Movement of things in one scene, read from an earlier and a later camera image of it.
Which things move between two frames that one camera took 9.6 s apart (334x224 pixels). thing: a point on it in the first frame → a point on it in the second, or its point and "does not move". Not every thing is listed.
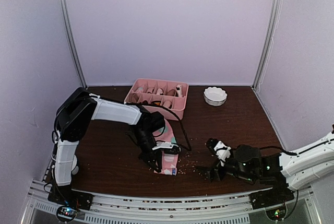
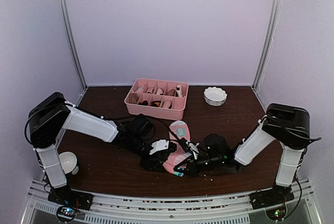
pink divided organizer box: [168, 96] does not move
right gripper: [211, 175] → [193, 169]
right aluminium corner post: [274, 20] does not move
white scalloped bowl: [214, 96] does not move
